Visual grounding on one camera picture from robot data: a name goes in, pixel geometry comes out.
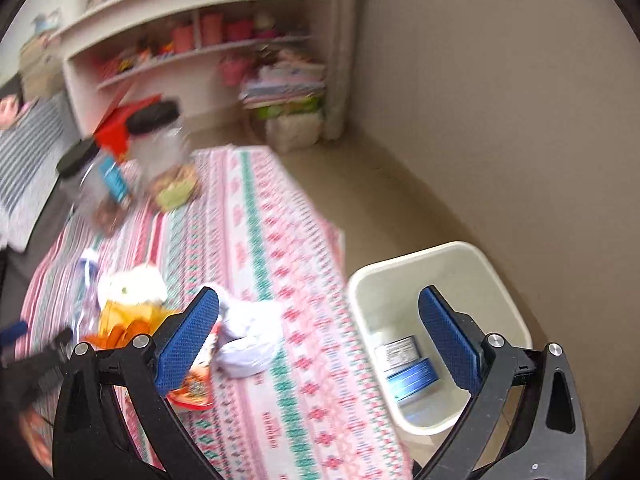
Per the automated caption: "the plastic jar with nuts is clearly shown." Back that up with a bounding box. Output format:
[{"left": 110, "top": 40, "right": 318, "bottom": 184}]
[{"left": 126, "top": 99, "right": 201, "bottom": 212}]

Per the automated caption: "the plastic jar blue label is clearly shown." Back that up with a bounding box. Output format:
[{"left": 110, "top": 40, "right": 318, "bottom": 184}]
[{"left": 56, "top": 138, "right": 134, "bottom": 236}]

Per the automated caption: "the white curved shelf unit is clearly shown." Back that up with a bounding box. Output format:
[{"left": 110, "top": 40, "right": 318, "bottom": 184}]
[{"left": 58, "top": 0, "right": 355, "bottom": 139}]

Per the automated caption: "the striped grey white cushion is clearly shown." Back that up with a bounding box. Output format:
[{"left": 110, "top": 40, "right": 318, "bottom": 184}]
[{"left": 0, "top": 91, "right": 80, "bottom": 252}]

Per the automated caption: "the clear plastic water bottle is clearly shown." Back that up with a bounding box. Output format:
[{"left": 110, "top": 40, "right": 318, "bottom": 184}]
[{"left": 70, "top": 248, "right": 101, "bottom": 344}]

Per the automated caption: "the white plastic trash bin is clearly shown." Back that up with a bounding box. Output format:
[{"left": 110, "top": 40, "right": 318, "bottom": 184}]
[{"left": 347, "top": 242, "right": 533, "bottom": 444}]

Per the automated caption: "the white sack on floor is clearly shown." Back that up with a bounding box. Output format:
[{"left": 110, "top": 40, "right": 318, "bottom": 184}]
[{"left": 266, "top": 112, "right": 323, "bottom": 154}]

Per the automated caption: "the white tissue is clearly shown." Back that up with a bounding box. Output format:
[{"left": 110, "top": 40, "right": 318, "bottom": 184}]
[{"left": 204, "top": 282, "right": 286, "bottom": 379}]

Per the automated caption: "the stack of papers and books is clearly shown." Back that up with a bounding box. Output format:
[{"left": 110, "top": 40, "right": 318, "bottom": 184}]
[{"left": 239, "top": 46, "right": 328, "bottom": 107}]

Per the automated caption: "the red cardboard box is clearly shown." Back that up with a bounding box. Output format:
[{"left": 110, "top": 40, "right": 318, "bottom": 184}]
[{"left": 92, "top": 94, "right": 162, "bottom": 162}]

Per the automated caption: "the yellow snack wrapper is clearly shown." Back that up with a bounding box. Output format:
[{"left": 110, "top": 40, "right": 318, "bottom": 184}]
[{"left": 98, "top": 300, "right": 172, "bottom": 335}]

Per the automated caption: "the white paper cup leaf print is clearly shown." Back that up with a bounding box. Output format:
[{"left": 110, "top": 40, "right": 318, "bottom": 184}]
[{"left": 96, "top": 263, "right": 168, "bottom": 310}]

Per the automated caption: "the blue cardboard box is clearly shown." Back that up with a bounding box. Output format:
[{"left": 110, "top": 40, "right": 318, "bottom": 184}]
[{"left": 380, "top": 336, "right": 439, "bottom": 402}]

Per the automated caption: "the red noodle package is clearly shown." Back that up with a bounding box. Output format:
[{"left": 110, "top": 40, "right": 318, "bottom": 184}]
[{"left": 164, "top": 320, "right": 224, "bottom": 413}]

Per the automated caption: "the orange peel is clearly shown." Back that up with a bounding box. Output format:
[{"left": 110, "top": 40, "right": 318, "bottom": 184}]
[{"left": 81, "top": 318, "right": 154, "bottom": 350}]

